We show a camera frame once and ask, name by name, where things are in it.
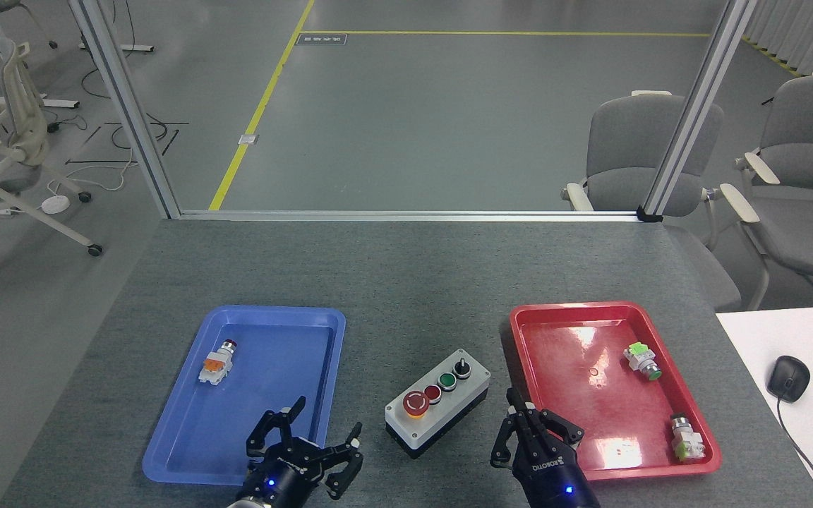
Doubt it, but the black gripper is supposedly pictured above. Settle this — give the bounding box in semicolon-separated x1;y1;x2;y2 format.
236;396;364;508
489;387;602;508

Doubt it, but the grey control box with buttons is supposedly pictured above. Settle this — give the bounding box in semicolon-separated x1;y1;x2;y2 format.
385;349;491;460

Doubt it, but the red plastic tray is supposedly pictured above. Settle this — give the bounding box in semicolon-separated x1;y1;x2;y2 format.
505;301;723;483

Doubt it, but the blue plastic tray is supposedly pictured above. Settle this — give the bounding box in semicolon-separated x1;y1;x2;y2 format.
142;305;347;489

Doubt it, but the white side table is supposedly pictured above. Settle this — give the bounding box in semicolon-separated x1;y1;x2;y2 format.
716;305;813;508

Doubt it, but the black computer mouse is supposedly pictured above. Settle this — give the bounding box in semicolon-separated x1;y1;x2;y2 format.
766;355;811;404

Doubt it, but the grey fabric armchair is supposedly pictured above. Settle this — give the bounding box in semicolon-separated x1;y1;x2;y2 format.
561;90;743;312
720;71;813;312

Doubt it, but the white desk foot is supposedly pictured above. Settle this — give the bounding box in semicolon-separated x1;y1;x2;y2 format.
78;42;155;54
0;95;80;111

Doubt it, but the white mesh office chair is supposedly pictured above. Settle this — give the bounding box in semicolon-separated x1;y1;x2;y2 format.
0;39;104;294

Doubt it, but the white curtain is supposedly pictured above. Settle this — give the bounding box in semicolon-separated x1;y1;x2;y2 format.
742;0;813;75

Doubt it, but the red push button switch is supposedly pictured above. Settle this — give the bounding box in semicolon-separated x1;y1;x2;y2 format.
198;339;239;386

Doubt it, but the green push button switch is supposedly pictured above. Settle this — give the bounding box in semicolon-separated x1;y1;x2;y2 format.
624;342;663;382

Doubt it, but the silver-headed push button switch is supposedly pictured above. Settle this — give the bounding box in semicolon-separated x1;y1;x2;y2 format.
670;413;706;464

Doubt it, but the silver aluminium rail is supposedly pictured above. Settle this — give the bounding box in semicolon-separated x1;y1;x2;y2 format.
179;210;644;224

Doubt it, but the black mouse cable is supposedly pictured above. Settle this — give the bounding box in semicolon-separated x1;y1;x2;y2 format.
776;398;813;508

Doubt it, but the white floor cable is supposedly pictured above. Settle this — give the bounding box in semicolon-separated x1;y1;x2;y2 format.
47;145;140;200

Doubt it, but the silver aluminium post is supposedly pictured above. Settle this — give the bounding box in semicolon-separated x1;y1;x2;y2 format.
68;0;182;219
641;0;759;217

